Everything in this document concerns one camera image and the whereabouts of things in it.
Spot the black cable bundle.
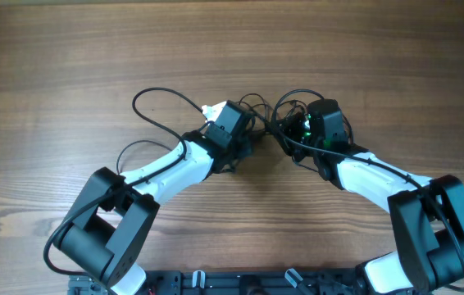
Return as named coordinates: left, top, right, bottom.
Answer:
left=115, top=88, right=356, bottom=175

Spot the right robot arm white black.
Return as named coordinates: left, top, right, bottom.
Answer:
left=271, top=99, right=464, bottom=294

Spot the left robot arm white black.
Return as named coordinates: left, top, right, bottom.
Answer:
left=52, top=101, right=252, bottom=294

